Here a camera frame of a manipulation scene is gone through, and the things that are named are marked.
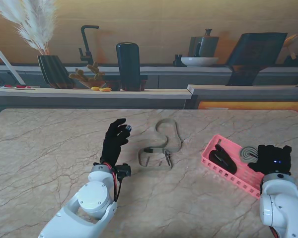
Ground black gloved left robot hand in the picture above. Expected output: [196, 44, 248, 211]
[100, 118, 134, 166]

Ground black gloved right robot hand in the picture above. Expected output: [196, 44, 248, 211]
[247, 144, 293, 176]

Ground beige woven belt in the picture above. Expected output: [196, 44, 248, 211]
[138, 118, 183, 172]
[239, 146, 260, 165]

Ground dark brown woven belt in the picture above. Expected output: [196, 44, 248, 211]
[208, 144, 238, 175]

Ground pink plastic storage basket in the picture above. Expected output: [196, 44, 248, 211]
[201, 134, 266, 199]

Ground yellow lemons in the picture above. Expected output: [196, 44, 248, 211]
[90, 86, 113, 93]

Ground green cactus plant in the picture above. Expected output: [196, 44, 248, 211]
[68, 61, 106, 89]

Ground tall black appliance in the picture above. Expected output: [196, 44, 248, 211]
[103, 42, 149, 92]

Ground dark ribbed vase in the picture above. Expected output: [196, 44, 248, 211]
[37, 55, 76, 90]

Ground small dark container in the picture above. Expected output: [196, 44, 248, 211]
[284, 52, 298, 67]

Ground black kitchen faucet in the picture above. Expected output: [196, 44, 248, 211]
[78, 25, 100, 66]

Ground dark angular stand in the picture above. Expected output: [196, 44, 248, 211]
[224, 32, 288, 86]

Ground plate with red food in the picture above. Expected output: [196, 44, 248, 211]
[0, 84, 37, 91]

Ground white speckled bowl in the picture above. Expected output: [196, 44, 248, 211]
[180, 57, 220, 67]

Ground yellow wooden utensil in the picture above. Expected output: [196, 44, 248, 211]
[283, 34, 298, 60]

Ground white leaning board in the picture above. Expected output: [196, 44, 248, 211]
[0, 50, 26, 85]

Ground grey lidded pot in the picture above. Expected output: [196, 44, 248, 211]
[188, 28, 220, 59]

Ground white pampas grass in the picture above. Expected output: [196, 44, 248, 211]
[0, 0, 59, 56]

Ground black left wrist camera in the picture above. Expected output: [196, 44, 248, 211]
[115, 163, 132, 178]

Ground red black cable bundle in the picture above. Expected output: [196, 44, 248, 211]
[103, 162, 123, 203]
[269, 225, 281, 238]

